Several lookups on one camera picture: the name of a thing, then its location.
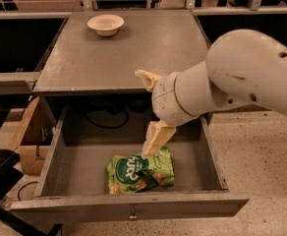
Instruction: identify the black cable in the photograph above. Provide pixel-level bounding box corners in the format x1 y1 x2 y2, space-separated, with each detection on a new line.
82 96 150 130

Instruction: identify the open grey top drawer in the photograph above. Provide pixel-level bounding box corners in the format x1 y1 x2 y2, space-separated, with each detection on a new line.
10 105 249 222

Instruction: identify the metal drawer knob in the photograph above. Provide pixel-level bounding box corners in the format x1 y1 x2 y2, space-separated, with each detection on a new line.
128 209 138 221

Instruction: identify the grey cabinet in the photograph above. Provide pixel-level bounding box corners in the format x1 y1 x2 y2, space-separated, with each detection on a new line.
31 9 227 126

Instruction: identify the green rice chip bag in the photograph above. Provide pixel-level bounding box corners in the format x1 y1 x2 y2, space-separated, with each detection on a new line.
107 147 175 195

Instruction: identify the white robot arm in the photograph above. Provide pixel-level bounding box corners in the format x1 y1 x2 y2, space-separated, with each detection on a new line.
135 29 287 158

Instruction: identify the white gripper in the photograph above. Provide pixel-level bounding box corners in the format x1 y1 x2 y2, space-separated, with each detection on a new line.
134 69 201 159

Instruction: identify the white paper bowl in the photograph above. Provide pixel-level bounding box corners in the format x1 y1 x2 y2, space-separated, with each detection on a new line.
87 15 125 36

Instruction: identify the brown cardboard box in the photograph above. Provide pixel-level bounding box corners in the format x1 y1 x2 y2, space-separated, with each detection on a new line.
8 96 54 176

